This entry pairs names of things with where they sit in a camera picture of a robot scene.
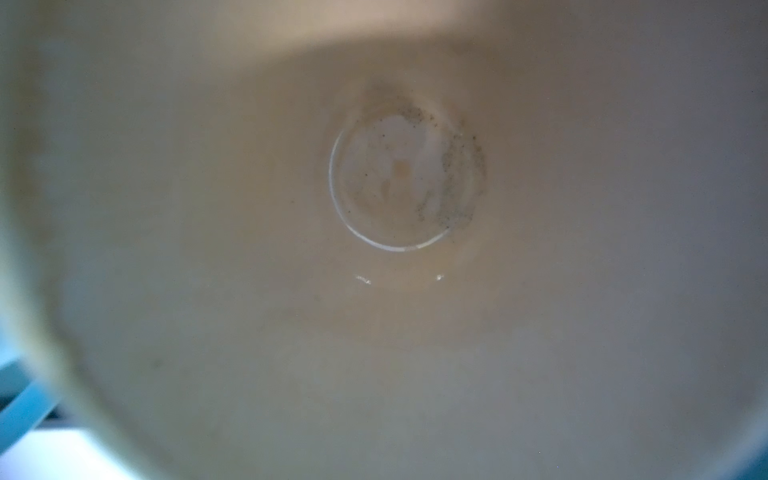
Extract yellow mug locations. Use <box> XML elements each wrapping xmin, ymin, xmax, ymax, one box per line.
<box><xmin>1</xmin><ymin>1</ymin><xmax>767</xmax><ymax>479</ymax></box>

